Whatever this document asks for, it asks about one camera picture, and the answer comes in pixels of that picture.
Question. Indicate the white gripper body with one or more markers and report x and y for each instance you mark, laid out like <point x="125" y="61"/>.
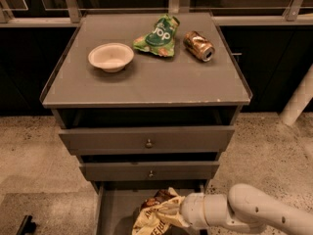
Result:
<point x="193" y="210"/>

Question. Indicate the brown chip bag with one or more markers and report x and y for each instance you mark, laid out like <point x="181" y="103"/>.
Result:
<point x="158" y="213"/>

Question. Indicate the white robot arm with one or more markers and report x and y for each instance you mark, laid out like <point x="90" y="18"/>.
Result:
<point x="244" y="209"/>

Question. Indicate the grey middle drawer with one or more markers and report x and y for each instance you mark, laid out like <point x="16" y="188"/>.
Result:
<point x="148" y="171"/>

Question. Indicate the grey drawer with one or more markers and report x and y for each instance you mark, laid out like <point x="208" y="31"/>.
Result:
<point x="148" y="171"/>
<point x="119" y="202"/>
<point x="146" y="140"/>

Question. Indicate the grey bottom drawer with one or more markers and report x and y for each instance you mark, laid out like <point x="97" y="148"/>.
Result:
<point x="119" y="202"/>

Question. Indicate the grey top drawer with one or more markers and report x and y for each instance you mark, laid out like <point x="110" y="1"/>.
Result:
<point x="146" y="140"/>

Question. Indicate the grey drawer cabinet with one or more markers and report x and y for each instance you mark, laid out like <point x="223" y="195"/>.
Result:
<point x="150" y="91"/>

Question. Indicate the green chip bag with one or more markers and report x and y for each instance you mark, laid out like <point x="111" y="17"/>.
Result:
<point x="161" y="40"/>

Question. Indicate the white table leg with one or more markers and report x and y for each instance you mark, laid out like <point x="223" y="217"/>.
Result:
<point x="299" y="99"/>

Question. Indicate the black object on floor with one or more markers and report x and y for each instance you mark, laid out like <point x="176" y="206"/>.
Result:
<point x="27" y="226"/>

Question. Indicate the crushed gold soda can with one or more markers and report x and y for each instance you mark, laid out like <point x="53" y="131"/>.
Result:
<point x="199" y="46"/>

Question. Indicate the white paper bowl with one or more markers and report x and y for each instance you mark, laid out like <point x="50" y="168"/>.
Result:
<point x="111" y="57"/>

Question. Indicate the metal railing frame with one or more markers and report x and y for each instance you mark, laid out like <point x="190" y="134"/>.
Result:
<point x="55" y="13"/>

